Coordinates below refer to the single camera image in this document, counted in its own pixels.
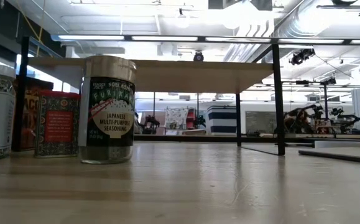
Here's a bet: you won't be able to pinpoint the patterned white cloth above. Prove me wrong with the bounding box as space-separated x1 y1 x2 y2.
164 107 189 130

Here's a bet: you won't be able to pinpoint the silver ventilation duct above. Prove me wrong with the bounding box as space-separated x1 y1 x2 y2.
223 0 360 63

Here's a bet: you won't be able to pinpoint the black ceiling track fixture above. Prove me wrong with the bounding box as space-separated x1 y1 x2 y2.
315 0 360 17

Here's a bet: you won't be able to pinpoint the black metal wood-top shelf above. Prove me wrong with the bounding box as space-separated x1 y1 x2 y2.
11 35 286 156

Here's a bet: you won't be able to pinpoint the black camera on pole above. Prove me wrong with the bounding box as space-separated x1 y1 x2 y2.
296 76 338 121

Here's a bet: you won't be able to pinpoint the long ceiling light strip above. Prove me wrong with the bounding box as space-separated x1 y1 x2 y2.
51 34 360 45

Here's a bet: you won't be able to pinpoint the black ceiling spotlight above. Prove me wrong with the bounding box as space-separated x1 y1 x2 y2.
289 47 316 66

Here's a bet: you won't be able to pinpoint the dark background robot arms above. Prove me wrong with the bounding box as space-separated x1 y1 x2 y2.
137 114 161 135

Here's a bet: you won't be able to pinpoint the red cabinet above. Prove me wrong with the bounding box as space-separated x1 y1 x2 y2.
185 108 198 130

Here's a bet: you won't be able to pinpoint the orange taco seasoning mix packet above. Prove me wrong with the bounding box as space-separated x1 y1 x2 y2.
11 76 55 152

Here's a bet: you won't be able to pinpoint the round white pendant lamp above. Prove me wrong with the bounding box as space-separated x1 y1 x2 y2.
173 8 192 29

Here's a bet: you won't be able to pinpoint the yellow hanging cable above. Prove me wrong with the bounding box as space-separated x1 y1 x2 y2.
17 0 47 57

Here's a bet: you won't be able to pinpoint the red smoked paprika tin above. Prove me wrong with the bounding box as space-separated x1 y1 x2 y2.
34 90 81 158

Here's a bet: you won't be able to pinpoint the white blue striped box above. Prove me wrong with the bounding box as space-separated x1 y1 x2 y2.
205 105 241 136

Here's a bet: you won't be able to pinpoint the background robot arms with cables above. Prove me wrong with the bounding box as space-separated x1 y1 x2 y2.
284 104 360 135

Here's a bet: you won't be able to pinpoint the furikake seasoning glass jar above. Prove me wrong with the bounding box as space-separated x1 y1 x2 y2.
78 55 137 165

